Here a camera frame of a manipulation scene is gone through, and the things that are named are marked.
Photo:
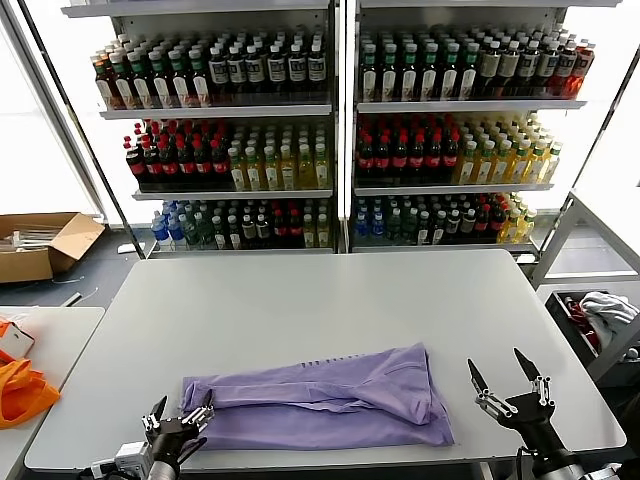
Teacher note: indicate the white vertical light strip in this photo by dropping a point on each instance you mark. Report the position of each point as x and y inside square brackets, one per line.
[343, 100]

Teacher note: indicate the black window frame bar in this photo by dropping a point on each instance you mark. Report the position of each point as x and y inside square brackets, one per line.
[600, 130]
[80, 125]

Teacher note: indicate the beige label dark bottle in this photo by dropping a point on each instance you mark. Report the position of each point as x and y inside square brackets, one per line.
[489, 67]
[508, 67]

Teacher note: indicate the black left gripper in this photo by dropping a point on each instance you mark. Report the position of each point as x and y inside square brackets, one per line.
[170, 442]

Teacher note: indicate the dark label white cap bottle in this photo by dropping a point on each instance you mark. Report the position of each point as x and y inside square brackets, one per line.
[527, 65]
[295, 70]
[275, 70]
[235, 70]
[314, 69]
[546, 65]
[217, 70]
[254, 70]
[565, 65]

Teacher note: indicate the red crumpled cloth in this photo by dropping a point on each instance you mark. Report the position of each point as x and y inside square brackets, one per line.
[575, 312]

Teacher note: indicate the red drink bottle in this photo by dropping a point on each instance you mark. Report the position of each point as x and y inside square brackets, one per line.
[581, 67]

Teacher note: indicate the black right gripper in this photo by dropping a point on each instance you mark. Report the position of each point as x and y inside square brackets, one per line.
[532, 420]

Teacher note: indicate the black plastic crate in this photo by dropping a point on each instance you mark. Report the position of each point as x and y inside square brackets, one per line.
[567, 330]

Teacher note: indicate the white metal shelf unit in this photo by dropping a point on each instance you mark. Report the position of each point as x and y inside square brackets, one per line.
[218, 111]
[469, 106]

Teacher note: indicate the purple t-shirt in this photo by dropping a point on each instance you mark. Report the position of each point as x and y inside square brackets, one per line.
[325, 415]

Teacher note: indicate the orange cloth bag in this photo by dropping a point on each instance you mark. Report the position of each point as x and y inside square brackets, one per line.
[20, 395]

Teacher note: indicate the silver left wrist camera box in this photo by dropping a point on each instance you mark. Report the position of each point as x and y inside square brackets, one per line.
[131, 455]

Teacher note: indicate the blue label water bottle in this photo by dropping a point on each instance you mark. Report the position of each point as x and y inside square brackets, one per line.
[375, 227]
[173, 234]
[360, 227]
[158, 235]

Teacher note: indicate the green label water bottle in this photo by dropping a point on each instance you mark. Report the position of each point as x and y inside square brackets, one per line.
[393, 227]
[202, 234]
[189, 234]
[408, 227]

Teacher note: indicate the white grey crumpled cloth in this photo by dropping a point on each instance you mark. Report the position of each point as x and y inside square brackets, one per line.
[607, 310]

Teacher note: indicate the white plastic strips bundle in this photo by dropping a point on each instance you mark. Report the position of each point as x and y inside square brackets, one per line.
[35, 240]

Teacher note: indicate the white orange small box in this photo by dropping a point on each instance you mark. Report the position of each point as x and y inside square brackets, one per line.
[17, 341]

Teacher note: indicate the black label dark bottle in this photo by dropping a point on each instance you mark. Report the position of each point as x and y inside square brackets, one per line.
[468, 222]
[262, 230]
[453, 222]
[247, 230]

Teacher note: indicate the red cap cola bottle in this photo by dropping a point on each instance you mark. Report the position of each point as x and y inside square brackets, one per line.
[278, 230]
[293, 230]
[218, 168]
[434, 160]
[365, 160]
[151, 168]
[496, 222]
[400, 160]
[133, 168]
[418, 160]
[482, 222]
[451, 160]
[382, 160]
[168, 168]
[202, 168]

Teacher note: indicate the white side table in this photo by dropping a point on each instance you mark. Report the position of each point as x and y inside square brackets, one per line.
[65, 340]

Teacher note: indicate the yellow juice bottle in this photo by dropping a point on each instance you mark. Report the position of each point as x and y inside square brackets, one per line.
[550, 167]
[270, 175]
[466, 170]
[535, 169]
[252, 175]
[321, 233]
[510, 227]
[501, 170]
[237, 175]
[526, 225]
[321, 174]
[286, 175]
[485, 170]
[303, 174]
[519, 169]
[308, 233]

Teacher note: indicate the brown cardboard box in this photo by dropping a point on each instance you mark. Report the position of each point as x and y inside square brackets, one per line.
[75, 241]

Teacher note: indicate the white strip piece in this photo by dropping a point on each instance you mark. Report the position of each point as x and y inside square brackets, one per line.
[73, 298]

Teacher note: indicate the grey metal frame table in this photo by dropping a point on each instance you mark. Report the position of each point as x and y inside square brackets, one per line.
[556, 235]

